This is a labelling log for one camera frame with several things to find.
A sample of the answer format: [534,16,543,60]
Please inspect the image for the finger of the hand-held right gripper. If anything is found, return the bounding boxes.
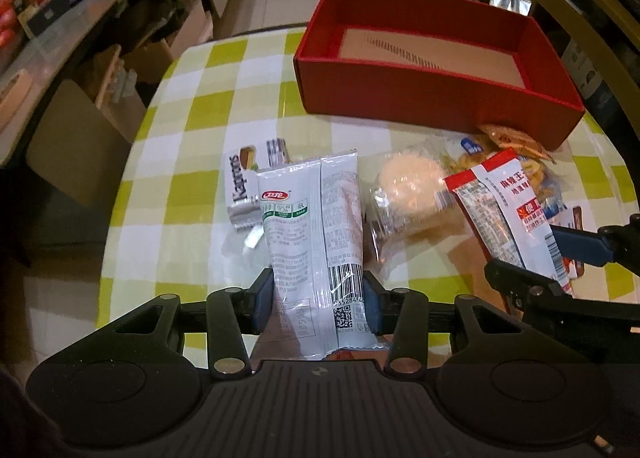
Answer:
[484,258,576,313]
[549,213,640,279]

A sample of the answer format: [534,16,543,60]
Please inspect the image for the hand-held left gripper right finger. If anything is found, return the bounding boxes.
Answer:
[362,270,525,380]

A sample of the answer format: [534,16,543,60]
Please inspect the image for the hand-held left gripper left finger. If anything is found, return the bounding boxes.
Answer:
[97,268,275,380]

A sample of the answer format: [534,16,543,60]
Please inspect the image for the red and white snack packet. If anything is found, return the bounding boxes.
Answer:
[444,148,576,296]

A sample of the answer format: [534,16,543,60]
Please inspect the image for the clear yellow chips packet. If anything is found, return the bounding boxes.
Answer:
[442,133,568,219]

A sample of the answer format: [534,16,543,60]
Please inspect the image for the white green-label snack packet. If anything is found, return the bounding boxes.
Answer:
[255,152,391,359]

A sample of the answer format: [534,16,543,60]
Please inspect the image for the white wafer packet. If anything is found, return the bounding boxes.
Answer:
[220,138,293,234]

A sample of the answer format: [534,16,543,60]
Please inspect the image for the clear round cake packet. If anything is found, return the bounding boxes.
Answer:
[362,135,468,271]

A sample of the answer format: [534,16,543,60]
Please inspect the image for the red cardboard box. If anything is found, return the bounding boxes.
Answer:
[292,0,587,153]

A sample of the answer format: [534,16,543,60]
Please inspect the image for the gold foil snack packet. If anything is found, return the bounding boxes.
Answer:
[477,123,556,166]

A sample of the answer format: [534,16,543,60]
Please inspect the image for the white box with dark print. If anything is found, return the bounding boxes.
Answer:
[562,38,601,99]

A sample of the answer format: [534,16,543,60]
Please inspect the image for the green checked tablecloth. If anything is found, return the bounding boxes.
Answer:
[97,28,640,374]

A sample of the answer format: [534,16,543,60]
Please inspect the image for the beige board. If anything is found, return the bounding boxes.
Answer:
[25,78,133,244]

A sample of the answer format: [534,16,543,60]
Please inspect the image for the wooden shelf unit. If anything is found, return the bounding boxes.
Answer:
[515,0,640,139]

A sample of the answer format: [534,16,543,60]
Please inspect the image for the large cardboard box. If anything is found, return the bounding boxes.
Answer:
[75,45,151,144]

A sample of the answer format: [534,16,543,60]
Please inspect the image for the open cardboard box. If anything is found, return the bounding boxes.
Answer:
[125,0,213,84]

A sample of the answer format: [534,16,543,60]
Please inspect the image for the dark flat box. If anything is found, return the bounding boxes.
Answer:
[25,0,72,36]

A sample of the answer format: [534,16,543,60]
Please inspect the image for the red packets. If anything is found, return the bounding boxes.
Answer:
[0,0,51,51]

